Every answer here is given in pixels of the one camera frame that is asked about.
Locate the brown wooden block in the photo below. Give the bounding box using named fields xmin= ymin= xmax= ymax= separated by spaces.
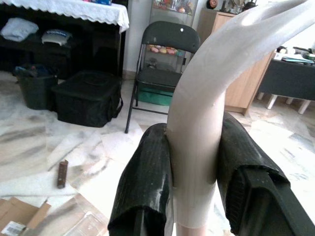
xmin=57 ymin=159 xmax=69 ymax=189

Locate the glass display cabinet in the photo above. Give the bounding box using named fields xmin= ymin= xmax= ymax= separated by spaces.
xmin=150 ymin=0 xmax=199 ymax=74

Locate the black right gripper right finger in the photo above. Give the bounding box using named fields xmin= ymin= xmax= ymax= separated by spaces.
xmin=216 ymin=112 xmax=315 ymax=236

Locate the dark plastic tub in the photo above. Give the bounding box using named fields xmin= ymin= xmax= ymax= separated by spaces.
xmin=13 ymin=64 xmax=60 ymax=111

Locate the white lace cloth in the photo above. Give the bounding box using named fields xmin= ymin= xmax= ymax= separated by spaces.
xmin=0 ymin=0 xmax=130 ymax=34

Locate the light wooden cabinet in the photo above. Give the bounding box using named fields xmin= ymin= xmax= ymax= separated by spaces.
xmin=196 ymin=8 xmax=275 ymax=116

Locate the black fabric case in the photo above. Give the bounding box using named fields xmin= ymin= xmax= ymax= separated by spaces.
xmin=51 ymin=70 xmax=124 ymax=128

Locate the green box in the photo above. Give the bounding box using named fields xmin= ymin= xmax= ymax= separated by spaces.
xmin=137 ymin=87 xmax=174 ymax=106

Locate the beige long-handled dustpan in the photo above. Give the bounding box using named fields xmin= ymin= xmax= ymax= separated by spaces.
xmin=166 ymin=0 xmax=315 ymax=236

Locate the white and blue bag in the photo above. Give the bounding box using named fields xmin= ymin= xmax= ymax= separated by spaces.
xmin=41 ymin=29 xmax=73 ymax=46

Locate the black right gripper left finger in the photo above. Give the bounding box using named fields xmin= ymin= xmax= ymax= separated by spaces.
xmin=107 ymin=122 xmax=174 ymax=236

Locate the white folded cloth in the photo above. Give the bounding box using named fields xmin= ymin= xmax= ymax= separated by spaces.
xmin=0 ymin=17 xmax=39 ymax=41

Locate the flattened cardboard box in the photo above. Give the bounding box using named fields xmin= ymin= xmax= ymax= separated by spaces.
xmin=0 ymin=193 xmax=109 ymax=236

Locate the dark bench with white legs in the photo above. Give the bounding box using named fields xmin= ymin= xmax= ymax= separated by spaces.
xmin=257 ymin=46 xmax=315 ymax=115

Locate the black folding chair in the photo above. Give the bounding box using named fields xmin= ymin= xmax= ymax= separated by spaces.
xmin=125 ymin=21 xmax=201 ymax=134

